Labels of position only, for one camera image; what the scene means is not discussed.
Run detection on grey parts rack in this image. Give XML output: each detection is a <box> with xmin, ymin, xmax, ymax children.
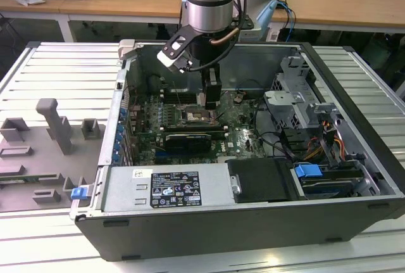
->
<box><xmin>0</xmin><ymin>97</ymin><xmax>108</xmax><ymax>214</ymax></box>

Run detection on black plastic shroud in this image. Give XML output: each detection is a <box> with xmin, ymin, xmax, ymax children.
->
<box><xmin>227</xmin><ymin>157</ymin><xmax>297</xmax><ymax>204</ymax></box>

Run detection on orange yellow power wires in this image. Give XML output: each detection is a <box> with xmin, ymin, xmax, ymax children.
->
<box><xmin>302</xmin><ymin>120</ymin><xmax>345</xmax><ymax>162</ymax></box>

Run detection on black graphics card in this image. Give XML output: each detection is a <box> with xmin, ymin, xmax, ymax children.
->
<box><xmin>163</xmin><ymin>132</ymin><xmax>212</xmax><ymax>155</ymax></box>

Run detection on copper coloured cable sleeve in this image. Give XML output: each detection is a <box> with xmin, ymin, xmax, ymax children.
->
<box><xmin>211</xmin><ymin>27</ymin><xmax>239</xmax><ymax>46</ymax></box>

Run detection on blue plastic case latch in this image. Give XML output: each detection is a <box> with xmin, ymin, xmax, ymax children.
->
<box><xmin>71</xmin><ymin>186</ymin><xmax>89</xmax><ymax>201</ymax></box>

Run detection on blue cable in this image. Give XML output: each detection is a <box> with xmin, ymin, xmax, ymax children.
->
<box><xmin>277</xmin><ymin>0</ymin><xmax>297</xmax><ymax>43</ymax></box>

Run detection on silver power supply with label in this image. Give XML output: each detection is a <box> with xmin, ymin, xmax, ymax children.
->
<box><xmin>100</xmin><ymin>162</ymin><xmax>237</xmax><ymax>214</ymax></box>

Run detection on wooden desk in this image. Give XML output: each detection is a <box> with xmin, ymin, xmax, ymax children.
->
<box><xmin>59</xmin><ymin>0</ymin><xmax>405</xmax><ymax>33</ymax></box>
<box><xmin>0</xmin><ymin>0</ymin><xmax>69</xmax><ymax>42</ymax></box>

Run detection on black camera cable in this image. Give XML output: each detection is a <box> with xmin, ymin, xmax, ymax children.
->
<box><xmin>186</xmin><ymin>0</ymin><xmax>254</xmax><ymax>73</ymax></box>

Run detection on green motherboard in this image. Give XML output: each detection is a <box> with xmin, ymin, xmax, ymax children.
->
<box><xmin>125</xmin><ymin>89</ymin><xmax>273</xmax><ymax>165</ymax></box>

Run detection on grey plastic case latch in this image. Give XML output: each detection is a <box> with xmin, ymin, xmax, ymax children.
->
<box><xmin>116</xmin><ymin>38</ymin><xmax>137</xmax><ymax>62</ymax></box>

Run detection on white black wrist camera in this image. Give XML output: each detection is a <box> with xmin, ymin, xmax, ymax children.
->
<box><xmin>156</xmin><ymin>24</ymin><xmax>203</xmax><ymax>75</ymax></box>

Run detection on black grey PC case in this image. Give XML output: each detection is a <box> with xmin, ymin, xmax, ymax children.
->
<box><xmin>68</xmin><ymin>39</ymin><xmax>405</xmax><ymax>263</ymax></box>

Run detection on black internal cable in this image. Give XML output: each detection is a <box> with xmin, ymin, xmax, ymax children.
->
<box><xmin>252</xmin><ymin>98</ymin><xmax>298</xmax><ymax>163</ymax></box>

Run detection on grey metal drive cage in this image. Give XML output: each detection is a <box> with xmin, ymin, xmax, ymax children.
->
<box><xmin>261</xmin><ymin>54</ymin><xmax>319</xmax><ymax>130</ymax></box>

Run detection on black cylindrical component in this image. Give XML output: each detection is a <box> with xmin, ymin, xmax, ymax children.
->
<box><xmin>146</xmin><ymin>75</ymin><xmax>163</xmax><ymax>94</ymax></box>

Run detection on CPU socket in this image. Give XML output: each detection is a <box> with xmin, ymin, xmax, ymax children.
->
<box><xmin>178</xmin><ymin>104</ymin><xmax>221</xmax><ymax>127</ymax></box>

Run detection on hard disk in blue carrier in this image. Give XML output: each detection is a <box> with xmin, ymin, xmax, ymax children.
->
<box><xmin>292</xmin><ymin>163</ymin><xmax>365</xmax><ymax>200</ymax></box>

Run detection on grey disk bay frame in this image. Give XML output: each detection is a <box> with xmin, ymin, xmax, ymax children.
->
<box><xmin>289</xmin><ymin>101</ymin><xmax>385</xmax><ymax>201</ymax></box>

